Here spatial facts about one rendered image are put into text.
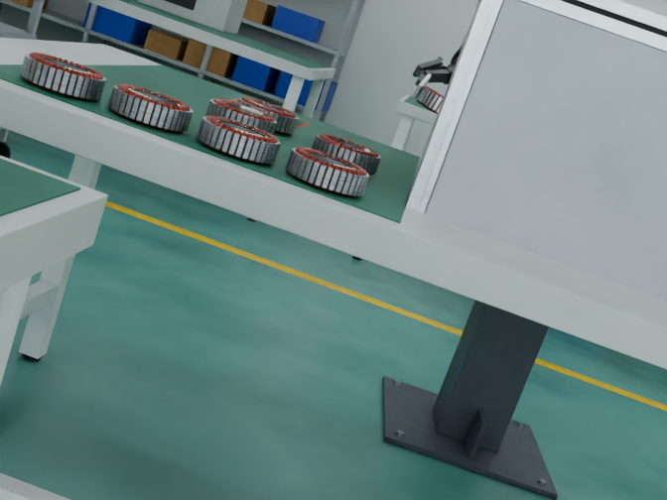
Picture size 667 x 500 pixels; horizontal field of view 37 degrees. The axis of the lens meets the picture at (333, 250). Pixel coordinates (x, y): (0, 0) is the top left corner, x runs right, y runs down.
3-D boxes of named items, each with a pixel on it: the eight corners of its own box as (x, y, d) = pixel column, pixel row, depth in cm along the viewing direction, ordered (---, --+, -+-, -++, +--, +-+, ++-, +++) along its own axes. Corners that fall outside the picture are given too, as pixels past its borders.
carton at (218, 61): (194, 62, 847) (203, 30, 841) (233, 76, 845) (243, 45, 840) (182, 62, 808) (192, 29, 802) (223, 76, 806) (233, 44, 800)
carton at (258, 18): (223, 10, 836) (229, -10, 833) (270, 26, 834) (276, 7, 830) (212, 7, 797) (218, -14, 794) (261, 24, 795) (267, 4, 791)
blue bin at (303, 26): (277, 29, 833) (285, 7, 829) (318, 43, 833) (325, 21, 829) (270, 27, 792) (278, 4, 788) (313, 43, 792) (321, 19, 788)
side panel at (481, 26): (411, 184, 171) (478, 1, 164) (428, 189, 170) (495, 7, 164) (405, 206, 143) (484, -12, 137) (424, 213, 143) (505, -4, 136)
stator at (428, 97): (416, 100, 205) (425, 84, 205) (462, 128, 205) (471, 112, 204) (412, 99, 194) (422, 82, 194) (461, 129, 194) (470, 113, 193)
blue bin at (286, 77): (282, 93, 844) (291, 65, 838) (329, 110, 841) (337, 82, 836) (273, 95, 803) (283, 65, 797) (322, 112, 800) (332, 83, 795)
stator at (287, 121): (269, 122, 184) (275, 103, 183) (305, 140, 176) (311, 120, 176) (220, 110, 177) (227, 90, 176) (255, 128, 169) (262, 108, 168)
